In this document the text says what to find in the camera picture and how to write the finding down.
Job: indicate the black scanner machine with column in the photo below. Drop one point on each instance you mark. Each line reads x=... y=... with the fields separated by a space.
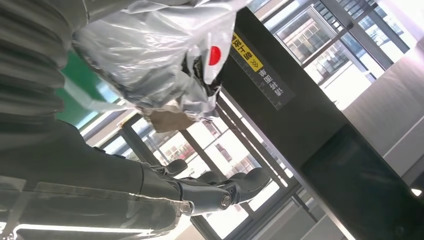
x=298 y=116

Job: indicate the green conveyor belt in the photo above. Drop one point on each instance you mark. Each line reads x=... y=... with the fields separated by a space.
x=78 y=89

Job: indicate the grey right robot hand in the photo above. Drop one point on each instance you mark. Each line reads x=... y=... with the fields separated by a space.
x=73 y=172

